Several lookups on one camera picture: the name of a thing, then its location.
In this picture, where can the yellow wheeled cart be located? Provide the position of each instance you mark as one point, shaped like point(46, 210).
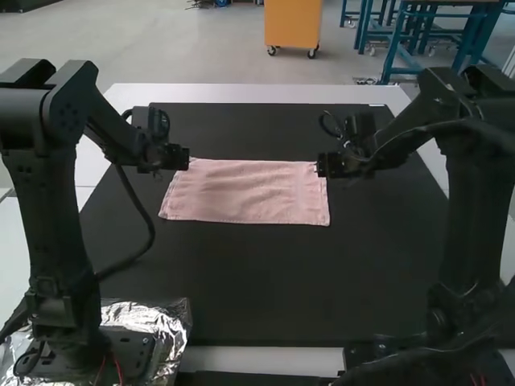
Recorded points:
point(291, 24)

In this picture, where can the black mat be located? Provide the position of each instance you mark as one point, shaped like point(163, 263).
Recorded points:
point(261, 273)

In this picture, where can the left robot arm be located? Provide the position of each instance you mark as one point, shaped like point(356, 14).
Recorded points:
point(52, 201)

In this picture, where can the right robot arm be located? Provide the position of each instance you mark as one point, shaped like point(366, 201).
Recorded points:
point(470, 221)

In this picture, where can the dark base panel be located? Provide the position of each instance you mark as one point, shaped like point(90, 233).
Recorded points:
point(261, 380)

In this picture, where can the silver foil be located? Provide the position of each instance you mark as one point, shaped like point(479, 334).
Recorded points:
point(133, 317)

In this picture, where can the blue frame workbench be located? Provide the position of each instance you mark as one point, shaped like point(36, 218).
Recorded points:
point(364, 28)
point(345, 12)
point(466, 40)

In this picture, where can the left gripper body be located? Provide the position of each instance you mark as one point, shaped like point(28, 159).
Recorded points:
point(167, 157)

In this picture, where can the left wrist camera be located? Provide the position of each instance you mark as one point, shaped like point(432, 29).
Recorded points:
point(159, 122)

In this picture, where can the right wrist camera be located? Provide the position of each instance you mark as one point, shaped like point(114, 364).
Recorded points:
point(360, 128)

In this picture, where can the pale towel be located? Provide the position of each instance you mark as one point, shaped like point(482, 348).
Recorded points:
point(249, 193)

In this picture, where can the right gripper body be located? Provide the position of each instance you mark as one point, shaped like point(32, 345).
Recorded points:
point(342, 165)

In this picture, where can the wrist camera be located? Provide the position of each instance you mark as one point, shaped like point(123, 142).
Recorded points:
point(159, 122)
point(360, 128)

